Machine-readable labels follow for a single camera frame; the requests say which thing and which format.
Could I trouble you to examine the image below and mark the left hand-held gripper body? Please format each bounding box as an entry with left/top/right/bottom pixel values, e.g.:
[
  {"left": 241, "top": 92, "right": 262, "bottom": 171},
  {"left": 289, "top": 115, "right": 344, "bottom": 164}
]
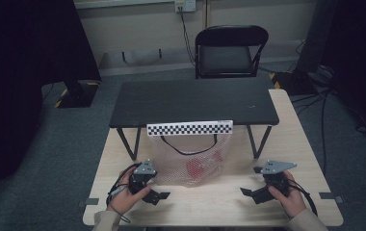
[{"left": 128, "top": 159, "right": 158, "bottom": 197}]

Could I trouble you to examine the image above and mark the small black table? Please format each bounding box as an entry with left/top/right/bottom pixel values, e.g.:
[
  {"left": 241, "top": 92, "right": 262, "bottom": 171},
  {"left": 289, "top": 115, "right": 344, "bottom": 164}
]
[{"left": 108, "top": 78, "right": 280, "bottom": 162}]

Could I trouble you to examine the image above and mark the hand-held gripper cable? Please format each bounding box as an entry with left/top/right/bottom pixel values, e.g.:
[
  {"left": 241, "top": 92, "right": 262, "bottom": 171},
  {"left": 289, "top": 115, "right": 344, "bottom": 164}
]
[
  {"left": 106, "top": 163, "right": 141, "bottom": 224},
  {"left": 286, "top": 178, "right": 319, "bottom": 218}
]

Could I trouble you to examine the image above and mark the black floor cable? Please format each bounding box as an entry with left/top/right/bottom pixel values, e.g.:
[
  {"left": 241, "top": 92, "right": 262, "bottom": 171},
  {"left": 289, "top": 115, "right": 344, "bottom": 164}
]
[{"left": 290, "top": 89, "right": 333, "bottom": 176}]

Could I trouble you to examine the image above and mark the black wall socket cable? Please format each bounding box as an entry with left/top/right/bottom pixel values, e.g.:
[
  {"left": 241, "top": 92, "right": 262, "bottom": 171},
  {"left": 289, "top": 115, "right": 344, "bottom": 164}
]
[{"left": 178, "top": 6, "right": 197, "bottom": 67}]

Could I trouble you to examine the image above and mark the white wall socket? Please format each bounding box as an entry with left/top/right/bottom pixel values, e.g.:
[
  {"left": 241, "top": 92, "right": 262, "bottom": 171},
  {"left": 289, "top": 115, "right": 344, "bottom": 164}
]
[{"left": 174, "top": 0, "right": 197, "bottom": 13}]

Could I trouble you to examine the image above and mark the beige mesh bag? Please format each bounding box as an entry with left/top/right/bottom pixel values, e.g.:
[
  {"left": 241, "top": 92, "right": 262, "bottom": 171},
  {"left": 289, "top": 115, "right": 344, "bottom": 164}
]
[{"left": 147, "top": 133, "right": 234, "bottom": 188}]

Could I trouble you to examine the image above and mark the black stand base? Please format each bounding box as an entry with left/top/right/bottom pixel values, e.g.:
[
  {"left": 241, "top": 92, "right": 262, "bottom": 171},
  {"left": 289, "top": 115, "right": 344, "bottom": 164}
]
[
  {"left": 269, "top": 70, "right": 321, "bottom": 97},
  {"left": 57, "top": 80, "right": 101, "bottom": 110}
]

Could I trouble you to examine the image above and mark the right hand-held gripper cable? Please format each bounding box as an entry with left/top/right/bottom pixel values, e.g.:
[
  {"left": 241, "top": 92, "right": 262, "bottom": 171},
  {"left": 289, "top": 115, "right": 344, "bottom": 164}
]
[{"left": 286, "top": 178, "right": 319, "bottom": 218}]

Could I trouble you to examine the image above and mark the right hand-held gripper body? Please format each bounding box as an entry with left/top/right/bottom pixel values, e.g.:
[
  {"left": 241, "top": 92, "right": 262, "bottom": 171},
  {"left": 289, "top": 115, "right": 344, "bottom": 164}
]
[{"left": 260, "top": 159, "right": 298, "bottom": 197}]

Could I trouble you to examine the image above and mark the person's left hand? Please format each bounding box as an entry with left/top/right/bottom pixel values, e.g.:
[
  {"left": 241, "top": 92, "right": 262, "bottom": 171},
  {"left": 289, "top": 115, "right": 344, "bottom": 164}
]
[{"left": 107, "top": 167, "right": 152, "bottom": 216}]

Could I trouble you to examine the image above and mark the black and white checkered strip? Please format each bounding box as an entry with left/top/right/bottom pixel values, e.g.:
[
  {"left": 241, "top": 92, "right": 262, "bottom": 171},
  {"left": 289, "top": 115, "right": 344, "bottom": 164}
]
[{"left": 146, "top": 119, "right": 234, "bottom": 137}]

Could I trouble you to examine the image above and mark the person's right hand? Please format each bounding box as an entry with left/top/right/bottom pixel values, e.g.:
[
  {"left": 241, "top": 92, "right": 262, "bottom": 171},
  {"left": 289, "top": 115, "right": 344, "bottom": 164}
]
[{"left": 268, "top": 170, "right": 307, "bottom": 219}]

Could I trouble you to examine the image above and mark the black folding chair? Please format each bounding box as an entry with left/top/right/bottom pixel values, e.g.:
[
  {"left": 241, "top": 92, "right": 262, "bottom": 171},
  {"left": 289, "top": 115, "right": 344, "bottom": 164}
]
[{"left": 194, "top": 24, "right": 270, "bottom": 80}]

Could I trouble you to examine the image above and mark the black curtain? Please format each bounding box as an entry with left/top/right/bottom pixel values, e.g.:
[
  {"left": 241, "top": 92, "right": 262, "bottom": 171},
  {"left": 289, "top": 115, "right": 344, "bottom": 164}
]
[
  {"left": 298, "top": 0, "right": 366, "bottom": 138},
  {"left": 0, "top": 0, "right": 102, "bottom": 215}
]

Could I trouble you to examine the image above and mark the left hand-held gripper cable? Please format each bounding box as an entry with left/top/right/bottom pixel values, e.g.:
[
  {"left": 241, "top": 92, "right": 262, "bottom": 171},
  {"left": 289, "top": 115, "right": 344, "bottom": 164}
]
[{"left": 106, "top": 163, "right": 141, "bottom": 224}]

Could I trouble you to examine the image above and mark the clear jug with red lid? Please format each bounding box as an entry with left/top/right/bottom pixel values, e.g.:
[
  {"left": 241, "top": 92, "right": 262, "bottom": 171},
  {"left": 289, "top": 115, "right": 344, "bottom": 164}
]
[{"left": 185, "top": 149, "right": 224, "bottom": 180}]

